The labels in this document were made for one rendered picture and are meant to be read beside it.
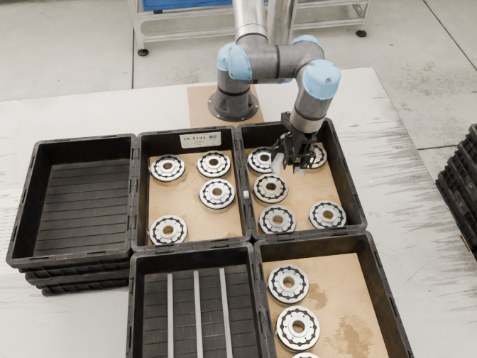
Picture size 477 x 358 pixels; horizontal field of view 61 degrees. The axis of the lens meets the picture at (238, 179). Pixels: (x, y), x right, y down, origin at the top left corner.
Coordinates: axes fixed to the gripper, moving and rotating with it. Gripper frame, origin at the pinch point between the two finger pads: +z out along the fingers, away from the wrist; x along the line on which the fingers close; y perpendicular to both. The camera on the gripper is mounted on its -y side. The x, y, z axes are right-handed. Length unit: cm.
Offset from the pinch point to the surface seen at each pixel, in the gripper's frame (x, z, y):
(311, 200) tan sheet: 10.2, 10.4, 4.0
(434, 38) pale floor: 170, 73, -182
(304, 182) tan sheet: 9.3, 10.6, -2.9
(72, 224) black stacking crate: -58, 20, 4
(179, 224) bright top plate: -28.6, 12.7, 9.2
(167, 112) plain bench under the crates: -31, 29, -51
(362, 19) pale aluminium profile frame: 111, 67, -191
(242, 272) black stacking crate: -12.8, 13.5, 23.9
